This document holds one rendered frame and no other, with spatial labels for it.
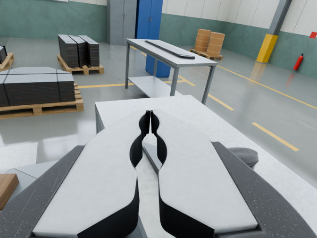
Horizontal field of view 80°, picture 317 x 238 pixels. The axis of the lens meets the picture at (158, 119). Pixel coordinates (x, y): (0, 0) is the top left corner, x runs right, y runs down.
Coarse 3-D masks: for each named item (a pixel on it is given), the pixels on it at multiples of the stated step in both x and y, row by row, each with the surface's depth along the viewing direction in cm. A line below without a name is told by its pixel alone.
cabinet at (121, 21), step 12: (108, 0) 683; (120, 0) 683; (132, 0) 700; (108, 12) 702; (120, 12) 702; (132, 12) 720; (108, 24) 722; (120, 24) 722; (132, 24) 742; (108, 36) 745; (120, 36) 745; (132, 36) 765
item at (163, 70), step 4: (148, 56) 486; (148, 60) 489; (152, 60) 468; (148, 64) 492; (152, 64) 470; (160, 64) 457; (164, 64) 462; (148, 68) 495; (152, 68) 473; (160, 68) 463; (164, 68) 468; (168, 68) 473; (152, 72) 476; (156, 72) 463; (160, 72) 469; (164, 72) 473; (168, 72) 479; (156, 76) 469; (160, 76) 475; (164, 76) 480
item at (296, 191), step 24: (168, 96) 117; (192, 96) 122; (192, 120) 95; (216, 120) 98; (240, 144) 82; (144, 168) 63; (264, 168) 71; (288, 168) 73; (144, 192) 55; (288, 192) 62; (312, 192) 64; (144, 216) 49; (312, 216) 55
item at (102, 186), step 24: (120, 120) 10; (144, 120) 11; (96, 144) 8; (120, 144) 8; (72, 168) 7; (96, 168) 7; (120, 168) 7; (72, 192) 6; (96, 192) 6; (120, 192) 6; (48, 216) 6; (72, 216) 6; (96, 216) 6; (120, 216) 6
